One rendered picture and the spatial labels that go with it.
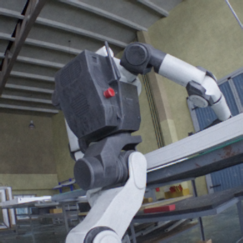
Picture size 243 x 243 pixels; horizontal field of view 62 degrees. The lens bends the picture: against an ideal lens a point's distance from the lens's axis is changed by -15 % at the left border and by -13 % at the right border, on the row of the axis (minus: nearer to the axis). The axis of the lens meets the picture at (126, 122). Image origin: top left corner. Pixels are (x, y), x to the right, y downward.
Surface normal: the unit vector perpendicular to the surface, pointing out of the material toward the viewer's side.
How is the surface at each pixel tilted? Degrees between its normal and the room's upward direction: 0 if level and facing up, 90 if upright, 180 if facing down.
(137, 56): 120
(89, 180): 96
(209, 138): 90
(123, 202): 105
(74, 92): 111
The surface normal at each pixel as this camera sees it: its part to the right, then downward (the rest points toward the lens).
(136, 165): 0.69, -0.35
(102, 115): -0.50, 0.20
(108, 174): 0.73, 0.05
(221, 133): -0.76, -0.07
